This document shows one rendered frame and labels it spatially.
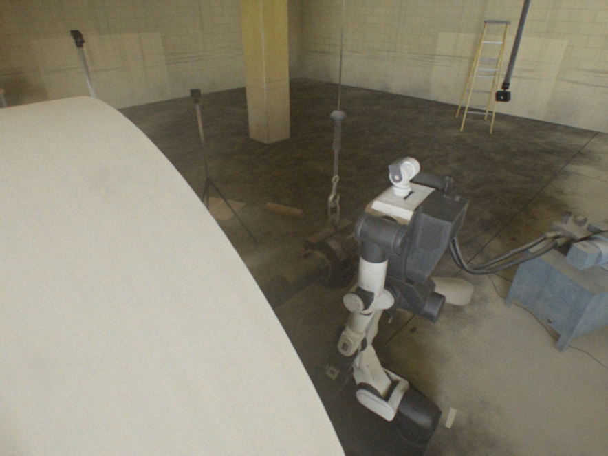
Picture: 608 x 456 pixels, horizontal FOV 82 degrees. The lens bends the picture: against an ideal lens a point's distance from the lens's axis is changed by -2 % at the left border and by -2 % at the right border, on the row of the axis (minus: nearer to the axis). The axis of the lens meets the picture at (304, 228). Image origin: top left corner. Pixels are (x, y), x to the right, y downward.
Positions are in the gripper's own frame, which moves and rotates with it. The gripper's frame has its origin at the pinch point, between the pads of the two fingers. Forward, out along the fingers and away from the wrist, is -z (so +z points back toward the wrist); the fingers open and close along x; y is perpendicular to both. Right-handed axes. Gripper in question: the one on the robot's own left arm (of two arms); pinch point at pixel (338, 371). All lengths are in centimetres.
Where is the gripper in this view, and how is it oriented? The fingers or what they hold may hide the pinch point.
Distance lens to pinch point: 169.6
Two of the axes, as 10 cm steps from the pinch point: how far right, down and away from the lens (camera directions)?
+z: 1.6, -7.7, -6.1
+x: -7.9, -4.7, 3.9
